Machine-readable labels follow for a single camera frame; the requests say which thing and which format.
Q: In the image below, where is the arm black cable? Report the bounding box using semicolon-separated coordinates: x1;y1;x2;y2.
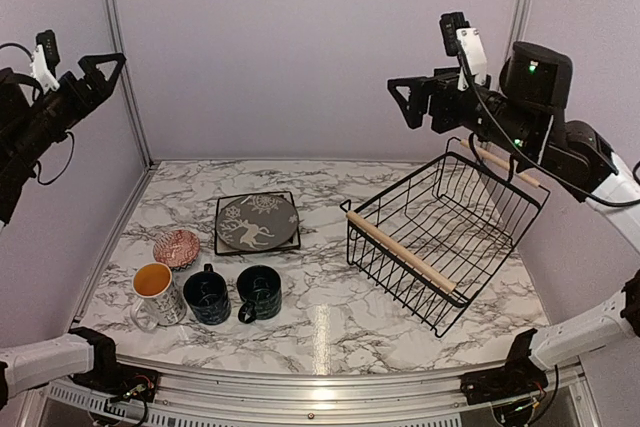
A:
454;36;640;208
0;42;75;187

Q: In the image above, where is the black wire dish rack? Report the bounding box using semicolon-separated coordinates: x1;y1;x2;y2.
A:
340;137;550;338

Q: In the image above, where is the rear wooden rack handle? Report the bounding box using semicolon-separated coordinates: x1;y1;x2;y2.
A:
459;139;542;188

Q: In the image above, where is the white patterned mug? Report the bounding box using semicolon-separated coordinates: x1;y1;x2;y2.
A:
130;262;187;332

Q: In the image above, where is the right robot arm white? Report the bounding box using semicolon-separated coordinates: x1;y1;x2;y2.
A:
387;40;639;280

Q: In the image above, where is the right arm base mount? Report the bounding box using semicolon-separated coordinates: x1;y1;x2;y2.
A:
460;328;548;405

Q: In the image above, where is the aluminium front table rail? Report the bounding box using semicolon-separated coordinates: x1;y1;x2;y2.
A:
17;355;604;426

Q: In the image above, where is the dark green mug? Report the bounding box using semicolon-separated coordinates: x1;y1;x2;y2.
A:
236;265;282;324

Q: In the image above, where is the front wooden rack handle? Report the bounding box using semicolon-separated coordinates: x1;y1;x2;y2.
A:
346;211;456;294

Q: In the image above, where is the dark blue mug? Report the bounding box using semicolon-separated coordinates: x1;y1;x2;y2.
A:
183;263;231;326

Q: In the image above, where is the square patterned plate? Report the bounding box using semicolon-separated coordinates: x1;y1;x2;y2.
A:
213;190;302;256

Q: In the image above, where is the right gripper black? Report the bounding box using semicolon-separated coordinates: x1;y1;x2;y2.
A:
389;66;543;161

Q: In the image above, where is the wooden rack handle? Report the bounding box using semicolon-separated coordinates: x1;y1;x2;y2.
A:
346;211;456;294
459;139;542;188

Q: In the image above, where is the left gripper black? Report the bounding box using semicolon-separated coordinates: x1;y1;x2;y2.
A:
7;52;124;167

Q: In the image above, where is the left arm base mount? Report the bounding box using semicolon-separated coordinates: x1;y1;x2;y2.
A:
69;327;159;403

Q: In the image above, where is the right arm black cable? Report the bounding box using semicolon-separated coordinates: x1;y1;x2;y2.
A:
454;36;640;208

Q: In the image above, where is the red white patterned bowl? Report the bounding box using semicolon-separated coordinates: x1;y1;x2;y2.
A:
153;229;200;271

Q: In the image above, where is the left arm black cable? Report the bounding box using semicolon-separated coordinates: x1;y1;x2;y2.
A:
0;42;75;187

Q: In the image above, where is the aluminium frame post left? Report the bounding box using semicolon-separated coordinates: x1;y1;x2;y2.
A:
103;0;154;169

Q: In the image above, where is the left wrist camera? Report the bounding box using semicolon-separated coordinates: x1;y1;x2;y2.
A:
30;29;60;93

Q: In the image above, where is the black round plate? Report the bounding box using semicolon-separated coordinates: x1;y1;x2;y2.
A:
215;194;300;253

